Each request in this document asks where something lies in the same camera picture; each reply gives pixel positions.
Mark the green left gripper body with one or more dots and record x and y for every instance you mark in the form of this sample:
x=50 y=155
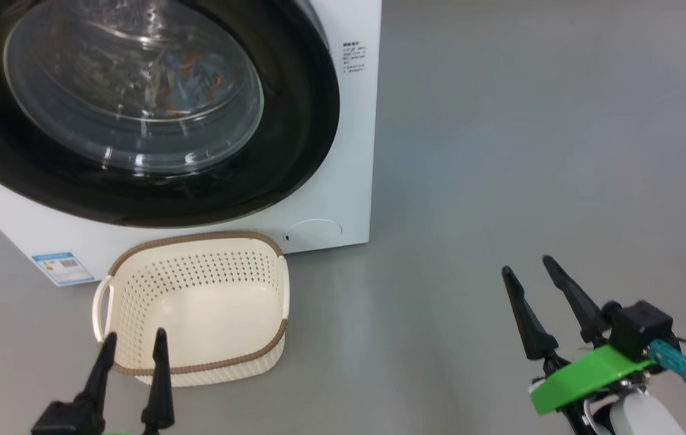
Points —
x=65 y=422

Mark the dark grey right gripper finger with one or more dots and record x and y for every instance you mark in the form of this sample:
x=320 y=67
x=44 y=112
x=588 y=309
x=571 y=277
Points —
x=581 y=308
x=530 y=329

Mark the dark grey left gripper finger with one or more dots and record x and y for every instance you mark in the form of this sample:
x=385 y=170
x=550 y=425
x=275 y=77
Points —
x=98 y=380
x=160 y=386

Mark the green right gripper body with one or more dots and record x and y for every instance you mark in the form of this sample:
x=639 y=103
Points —
x=584 y=374

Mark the round black glass washer door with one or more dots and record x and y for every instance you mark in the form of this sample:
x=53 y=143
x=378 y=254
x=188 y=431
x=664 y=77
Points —
x=294 y=139

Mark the blue cartoon print garment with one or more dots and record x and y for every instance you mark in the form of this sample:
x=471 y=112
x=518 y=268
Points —
x=195 y=78

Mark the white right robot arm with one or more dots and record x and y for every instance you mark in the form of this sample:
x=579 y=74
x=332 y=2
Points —
x=639 y=417

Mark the white front-load washing machine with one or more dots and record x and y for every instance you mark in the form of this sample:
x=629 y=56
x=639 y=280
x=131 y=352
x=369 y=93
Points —
x=349 y=157

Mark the cream perforated laundry basket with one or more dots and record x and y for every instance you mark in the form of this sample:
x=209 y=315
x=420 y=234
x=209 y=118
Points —
x=216 y=308

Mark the blue energy label sticker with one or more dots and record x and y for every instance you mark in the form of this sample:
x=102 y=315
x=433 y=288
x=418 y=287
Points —
x=64 y=269

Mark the round white filter cover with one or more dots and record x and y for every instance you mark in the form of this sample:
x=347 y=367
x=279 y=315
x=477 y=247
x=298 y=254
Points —
x=316 y=232

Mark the small printed text sticker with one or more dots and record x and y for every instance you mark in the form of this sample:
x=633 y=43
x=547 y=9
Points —
x=354 y=57

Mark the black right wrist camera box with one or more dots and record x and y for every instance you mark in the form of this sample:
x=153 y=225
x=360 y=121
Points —
x=642 y=329

